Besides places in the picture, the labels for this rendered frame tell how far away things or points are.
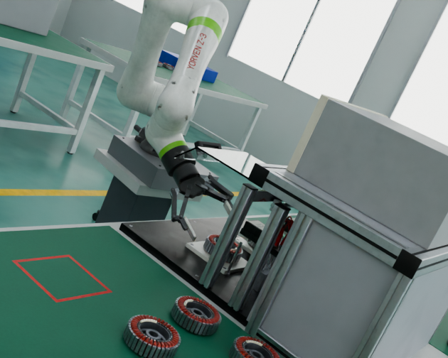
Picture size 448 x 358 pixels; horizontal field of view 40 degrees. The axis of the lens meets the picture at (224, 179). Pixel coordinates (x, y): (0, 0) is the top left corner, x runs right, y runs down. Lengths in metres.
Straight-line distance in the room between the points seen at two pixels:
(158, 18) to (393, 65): 4.76
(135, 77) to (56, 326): 1.21
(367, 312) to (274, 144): 5.81
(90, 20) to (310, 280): 8.11
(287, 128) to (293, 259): 5.65
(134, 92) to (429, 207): 1.24
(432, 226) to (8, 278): 0.89
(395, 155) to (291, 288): 0.38
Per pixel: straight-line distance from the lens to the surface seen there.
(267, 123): 7.15
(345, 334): 1.38
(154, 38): 2.13
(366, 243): 1.32
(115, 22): 8.91
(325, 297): 1.39
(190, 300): 1.42
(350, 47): 6.84
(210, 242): 1.71
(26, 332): 1.18
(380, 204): 1.43
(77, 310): 1.29
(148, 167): 2.19
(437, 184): 1.39
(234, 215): 1.50
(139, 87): 2.25
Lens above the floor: 1.39
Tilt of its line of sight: 14 degrees down
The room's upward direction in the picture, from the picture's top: 24 degrees clockwise
